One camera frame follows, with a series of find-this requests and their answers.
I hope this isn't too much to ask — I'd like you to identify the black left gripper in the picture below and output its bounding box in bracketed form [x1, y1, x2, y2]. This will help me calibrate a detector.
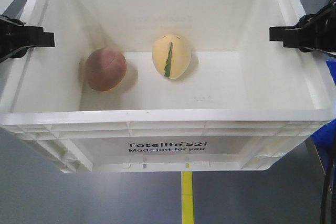
[1, 15, 55, 63]

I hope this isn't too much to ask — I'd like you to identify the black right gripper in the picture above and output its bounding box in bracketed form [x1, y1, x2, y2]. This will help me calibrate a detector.
[269, 0, 335, 56]

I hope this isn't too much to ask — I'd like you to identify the white plastic tote crate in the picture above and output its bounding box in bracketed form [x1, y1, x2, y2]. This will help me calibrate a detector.
[1, 0, 335, 173]

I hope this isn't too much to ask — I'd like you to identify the blue plastic bin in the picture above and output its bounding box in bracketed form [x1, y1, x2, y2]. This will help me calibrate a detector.
[311, 60, 336, 154]

